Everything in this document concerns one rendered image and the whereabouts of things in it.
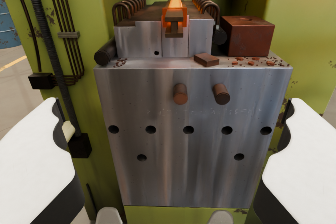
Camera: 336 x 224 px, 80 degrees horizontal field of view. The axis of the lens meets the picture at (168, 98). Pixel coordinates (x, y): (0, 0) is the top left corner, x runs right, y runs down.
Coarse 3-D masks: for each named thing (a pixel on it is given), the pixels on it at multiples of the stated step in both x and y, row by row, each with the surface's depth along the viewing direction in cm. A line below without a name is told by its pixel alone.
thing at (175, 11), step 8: (176, 0) 58; (168, 8) 37; (176, 8) 37; (184, 8) 37; (168, 16) 30; (176, 16) 30; (184, 16) 38; (168, 24) 37; (176, 24) 30; (184, 24) 39; (168, 32) 31; (176, 32) 31
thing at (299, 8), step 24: (240, 0) 71; (264, 0) 51; (288, 0) 50; (312, 0) 49; (288, 24) 52; (312, 24) 52; (288, 48) 55; (312, 48) 55; (312, 72) 59; (288, 96) 63; (312, 96) 63; (264, 168) 79
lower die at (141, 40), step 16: (144, 16) 45; (160, 16) 45; (192, 16) 42; (208, 16) 42; (128, 32) 41; (144, 32) 41; (160, 32) 41; (192, 32) 41; (208, 32) 41; (128, 48) 43; (144, 48) 43; (160, 48) 43; (176, 48) 42; (192, 48) 42; (208, 48) 42
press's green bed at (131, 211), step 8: (128, 208) 62; (136, 208) 62; (144, 208) 62; (152, 208) 61; (160, 208) 61; (168, 208) 61; (176, 208) 61; (184, 208) 61; (192, 208) 61; (200, 208) 61; (208, 208) 61; (216, 208) 60; (224, 208) 60; (232, 208) 60; (240, 208) 60; (248, 208) 60; (128, 216) 64; (136, 216) 64; (144, 216) 64; (152, 216) 64; (160, 216) 63; (168, 216) 63; (176, 216) 63; (184, 216) 63; (192, 216) 63; (200, 216) 63; (208, 216) 62; (240, 216) 62
